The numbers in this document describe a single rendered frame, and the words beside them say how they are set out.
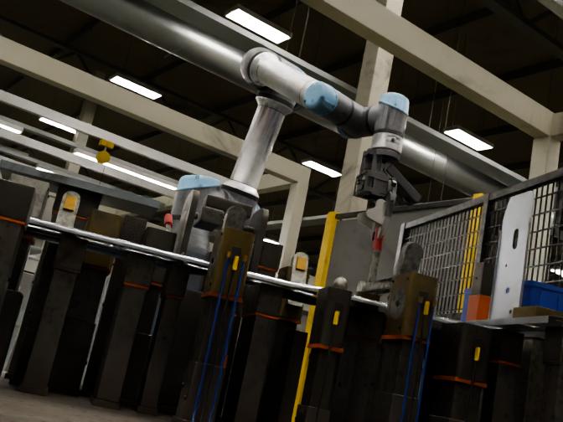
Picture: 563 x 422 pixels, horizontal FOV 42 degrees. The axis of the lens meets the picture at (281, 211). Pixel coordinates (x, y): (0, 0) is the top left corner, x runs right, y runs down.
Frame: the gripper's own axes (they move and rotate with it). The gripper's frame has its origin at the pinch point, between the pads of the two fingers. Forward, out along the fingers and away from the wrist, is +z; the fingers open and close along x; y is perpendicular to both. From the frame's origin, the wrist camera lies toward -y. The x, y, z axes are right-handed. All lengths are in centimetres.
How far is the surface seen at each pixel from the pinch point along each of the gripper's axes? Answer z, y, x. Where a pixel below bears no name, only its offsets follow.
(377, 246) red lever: 3.1, 0.4, 1.0
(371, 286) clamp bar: 13.5, 1.7, 4.9
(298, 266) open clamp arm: 12.3, 18.1, -0.2
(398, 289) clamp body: 17.9, 8.4, 34.2
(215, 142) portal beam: -214, -45, -628
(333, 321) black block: 26.8, 20.1, 35.1
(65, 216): 14, 71, 1
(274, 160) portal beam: -222, -121, -655
